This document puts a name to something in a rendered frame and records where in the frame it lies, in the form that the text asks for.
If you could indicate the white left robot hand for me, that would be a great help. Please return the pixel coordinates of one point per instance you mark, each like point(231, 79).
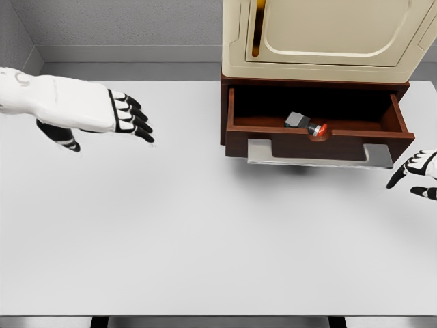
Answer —
point(78, 106)

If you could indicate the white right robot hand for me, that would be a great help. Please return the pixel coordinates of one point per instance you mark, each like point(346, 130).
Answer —
point(420, 163)

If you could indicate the grey switch with red button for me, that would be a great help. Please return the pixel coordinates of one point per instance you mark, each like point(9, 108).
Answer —
point(297, 120)

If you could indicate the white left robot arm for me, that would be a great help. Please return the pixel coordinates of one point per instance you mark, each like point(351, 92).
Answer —
point(15, 92)

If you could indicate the brown wooden drawer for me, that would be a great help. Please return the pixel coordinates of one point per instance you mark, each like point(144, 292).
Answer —
point(341, 145)

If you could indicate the cream cabinet door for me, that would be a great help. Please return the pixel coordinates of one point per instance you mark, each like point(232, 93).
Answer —
point(334, 30)

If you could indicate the cream cabinet with brown base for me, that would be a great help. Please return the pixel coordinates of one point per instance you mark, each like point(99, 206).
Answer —
point(235, 41)

